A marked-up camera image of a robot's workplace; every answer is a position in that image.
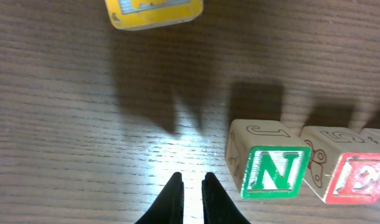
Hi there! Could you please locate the yellow block lower left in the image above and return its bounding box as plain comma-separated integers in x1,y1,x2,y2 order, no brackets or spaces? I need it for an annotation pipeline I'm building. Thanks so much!
105,0,204,31

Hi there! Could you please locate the red E block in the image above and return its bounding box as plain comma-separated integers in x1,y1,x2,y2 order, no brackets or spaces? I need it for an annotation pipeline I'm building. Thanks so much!
298,125,380,205

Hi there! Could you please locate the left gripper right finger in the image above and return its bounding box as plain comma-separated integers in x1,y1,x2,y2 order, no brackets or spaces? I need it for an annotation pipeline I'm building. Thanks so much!
202,172,250,224

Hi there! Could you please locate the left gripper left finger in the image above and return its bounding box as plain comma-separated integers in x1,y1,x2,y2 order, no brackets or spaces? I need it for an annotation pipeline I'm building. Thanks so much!
135,172,184,224

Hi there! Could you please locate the green N block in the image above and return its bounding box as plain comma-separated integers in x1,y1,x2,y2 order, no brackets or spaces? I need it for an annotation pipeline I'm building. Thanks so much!
225,119,311,199

